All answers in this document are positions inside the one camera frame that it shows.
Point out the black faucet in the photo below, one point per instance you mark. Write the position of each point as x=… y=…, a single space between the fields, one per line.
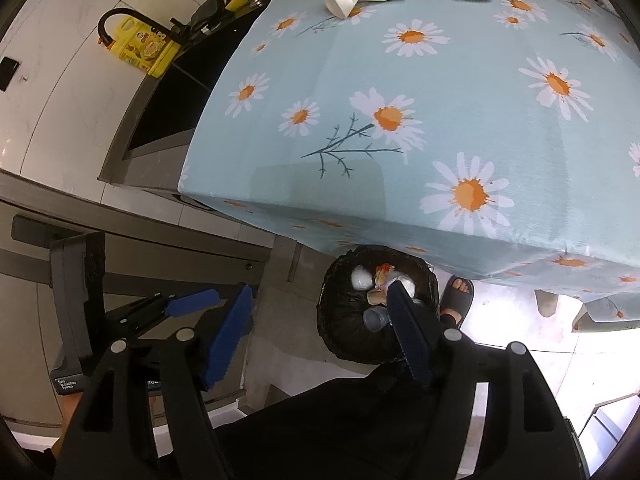
x=135 y=12

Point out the black wall switch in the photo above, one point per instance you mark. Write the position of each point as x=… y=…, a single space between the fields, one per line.
x=9 y=74

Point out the brown paper bag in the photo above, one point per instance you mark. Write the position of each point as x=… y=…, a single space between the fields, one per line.
x=376 y=298

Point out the yellow sponge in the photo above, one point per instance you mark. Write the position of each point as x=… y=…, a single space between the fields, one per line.
x=236 y=3

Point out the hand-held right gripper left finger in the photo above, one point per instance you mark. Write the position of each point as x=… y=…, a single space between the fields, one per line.
x=230 y=335

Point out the black kitchen sink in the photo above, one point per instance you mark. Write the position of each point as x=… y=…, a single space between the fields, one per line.
x=170 y=105

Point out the yellow dish soap bottle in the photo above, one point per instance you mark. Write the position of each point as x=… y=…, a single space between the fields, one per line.
x=145 y=52

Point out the red orange snack wrapper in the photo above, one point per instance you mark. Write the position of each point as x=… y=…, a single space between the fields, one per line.
x=382 y=271

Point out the black trash bin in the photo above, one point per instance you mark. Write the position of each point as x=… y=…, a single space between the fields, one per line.
x=345 y=330

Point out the white paper ball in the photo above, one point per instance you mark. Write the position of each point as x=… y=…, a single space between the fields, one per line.
x=361 y=278
x=406 y=284

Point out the blue daisy tablecloth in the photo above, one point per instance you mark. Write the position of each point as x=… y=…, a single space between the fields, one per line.
x=450 y=110

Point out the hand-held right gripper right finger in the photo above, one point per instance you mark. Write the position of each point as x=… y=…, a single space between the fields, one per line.
x=407 y=330

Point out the person's left forearm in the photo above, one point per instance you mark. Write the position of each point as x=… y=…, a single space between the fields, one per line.
x=67 y=420

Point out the person's black pants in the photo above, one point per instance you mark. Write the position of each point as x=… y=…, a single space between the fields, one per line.
x=325 y=430

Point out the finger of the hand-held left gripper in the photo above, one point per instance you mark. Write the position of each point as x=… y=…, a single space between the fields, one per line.
x=142 y=327
x=192 y=302

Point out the person's right foot in sandal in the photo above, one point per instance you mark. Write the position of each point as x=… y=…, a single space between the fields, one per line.
x=456 y=297

